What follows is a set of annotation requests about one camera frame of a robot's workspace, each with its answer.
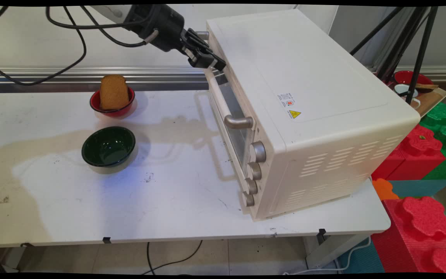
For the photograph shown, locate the green foam block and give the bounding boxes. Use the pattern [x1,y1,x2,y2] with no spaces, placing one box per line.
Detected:
[419,102,446,181]

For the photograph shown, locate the black floor cable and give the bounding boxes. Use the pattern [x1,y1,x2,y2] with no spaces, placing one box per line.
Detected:
[141,240,204,276]

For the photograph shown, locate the dark green bowl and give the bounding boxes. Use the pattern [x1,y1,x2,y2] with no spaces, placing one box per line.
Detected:
[82,126,136,168]

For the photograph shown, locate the white mug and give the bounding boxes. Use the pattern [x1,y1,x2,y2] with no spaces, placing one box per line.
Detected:
[395,84,422,109]

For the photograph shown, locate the wooden tray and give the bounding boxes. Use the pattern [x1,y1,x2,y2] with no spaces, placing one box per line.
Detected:
[382,79,446,118]

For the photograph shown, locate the brown bread slice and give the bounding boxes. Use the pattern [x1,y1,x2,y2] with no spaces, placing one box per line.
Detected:
[99,74,130,111]

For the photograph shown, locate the black cable with grey plug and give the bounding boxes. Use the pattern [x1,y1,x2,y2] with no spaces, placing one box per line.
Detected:
[79,5,159,48]

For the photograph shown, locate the white floor cable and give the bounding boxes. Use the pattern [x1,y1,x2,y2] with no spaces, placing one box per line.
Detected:
[284,236,373,276]

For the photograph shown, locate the oven door with handle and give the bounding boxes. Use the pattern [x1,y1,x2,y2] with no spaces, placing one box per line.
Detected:
[195,31,255,183]

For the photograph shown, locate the white label sticker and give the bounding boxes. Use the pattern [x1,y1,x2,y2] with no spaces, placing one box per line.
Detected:
[277,93,297,109]

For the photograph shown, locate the large red foam block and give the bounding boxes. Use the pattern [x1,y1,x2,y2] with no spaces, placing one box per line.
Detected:
[371,196,446,274]

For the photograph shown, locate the red bowl on tray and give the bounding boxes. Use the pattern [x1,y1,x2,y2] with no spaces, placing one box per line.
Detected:
[393,71,435,93]

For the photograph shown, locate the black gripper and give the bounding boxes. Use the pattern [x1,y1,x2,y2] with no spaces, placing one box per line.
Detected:
[143,5,227,72]

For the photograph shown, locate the black tripod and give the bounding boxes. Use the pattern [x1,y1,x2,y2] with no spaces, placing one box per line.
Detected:
[350,6,439,105]

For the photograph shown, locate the white table leg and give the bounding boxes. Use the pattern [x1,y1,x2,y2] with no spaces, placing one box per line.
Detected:
[304,232,371,270]

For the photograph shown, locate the red bowl with bread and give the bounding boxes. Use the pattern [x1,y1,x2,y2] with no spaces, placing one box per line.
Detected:
[89,87,136,118]

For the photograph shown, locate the orange foam block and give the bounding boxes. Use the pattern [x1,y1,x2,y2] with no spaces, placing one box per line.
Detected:
[372,178,400,201]

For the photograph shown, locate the aluminium rail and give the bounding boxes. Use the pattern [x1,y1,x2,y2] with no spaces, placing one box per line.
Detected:
[0,66,210,93]

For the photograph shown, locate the cream toaster oven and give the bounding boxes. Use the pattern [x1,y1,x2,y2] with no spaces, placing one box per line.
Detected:
[194,9,421,222]

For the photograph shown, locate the blue foam mat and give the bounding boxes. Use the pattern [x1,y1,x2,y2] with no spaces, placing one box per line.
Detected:
[337,237,385,274]

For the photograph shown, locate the small red foam block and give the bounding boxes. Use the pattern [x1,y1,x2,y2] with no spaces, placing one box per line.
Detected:
[371,125,446,182]

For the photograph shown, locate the brown wooden utensil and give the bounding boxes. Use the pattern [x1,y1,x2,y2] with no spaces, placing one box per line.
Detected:
[415,83,439,94]

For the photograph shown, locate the teal foam block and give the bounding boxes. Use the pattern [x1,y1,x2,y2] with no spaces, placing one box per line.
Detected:
[387,179,446,199]

